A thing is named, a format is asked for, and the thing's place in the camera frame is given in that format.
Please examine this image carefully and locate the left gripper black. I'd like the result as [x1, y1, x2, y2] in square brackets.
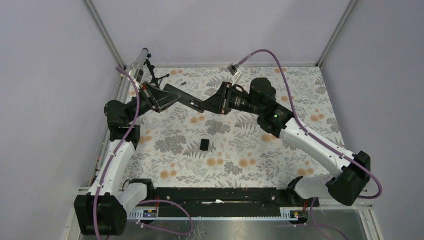
[127, 81, 183, 124]

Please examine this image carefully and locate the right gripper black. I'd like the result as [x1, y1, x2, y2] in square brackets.
[198, 81, 263, 116]

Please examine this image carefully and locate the black remote control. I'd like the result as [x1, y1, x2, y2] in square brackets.
[163, 83, 204, 113]

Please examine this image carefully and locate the black battery cover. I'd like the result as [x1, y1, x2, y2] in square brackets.
[199, 139, 210, 151]

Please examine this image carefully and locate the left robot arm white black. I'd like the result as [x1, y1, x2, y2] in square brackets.
[73, 82, 181, 238]

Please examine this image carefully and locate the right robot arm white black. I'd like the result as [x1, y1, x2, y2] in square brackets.
[198, 77, 371, 206]

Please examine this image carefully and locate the small black tripod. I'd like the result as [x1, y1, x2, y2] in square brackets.
[143, 53, 170, 88]

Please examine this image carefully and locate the grey cylinder tube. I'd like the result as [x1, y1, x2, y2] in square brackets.
[128, 47, 149, 75]

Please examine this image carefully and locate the floral patterned table mat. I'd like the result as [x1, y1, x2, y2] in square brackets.
[120, 67, 345, 188]

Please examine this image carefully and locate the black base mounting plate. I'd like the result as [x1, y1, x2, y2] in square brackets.
[136, 187, 320, 217]

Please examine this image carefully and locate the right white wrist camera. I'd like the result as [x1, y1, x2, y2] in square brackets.
[227, 63, 242, 85]

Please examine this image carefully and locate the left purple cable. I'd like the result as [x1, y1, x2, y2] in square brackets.
[92, 66, 141, 240]

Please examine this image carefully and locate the slotted aluminium cable rail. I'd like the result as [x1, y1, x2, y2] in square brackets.
[127, 207, 309, 222]

